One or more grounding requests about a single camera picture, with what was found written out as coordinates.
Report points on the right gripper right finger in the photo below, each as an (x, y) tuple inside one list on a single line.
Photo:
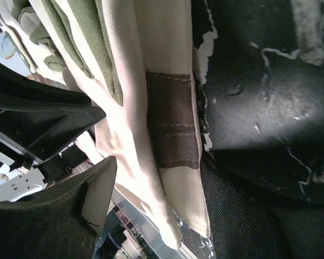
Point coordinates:
[(248, 221)]

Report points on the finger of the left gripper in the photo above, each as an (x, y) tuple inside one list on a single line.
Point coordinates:
[(37, 121)]

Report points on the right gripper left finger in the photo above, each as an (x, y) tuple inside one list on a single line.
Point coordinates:
[(62, 221)]

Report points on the work glove with grey band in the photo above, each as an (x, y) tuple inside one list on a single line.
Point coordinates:
[(134, 60)]

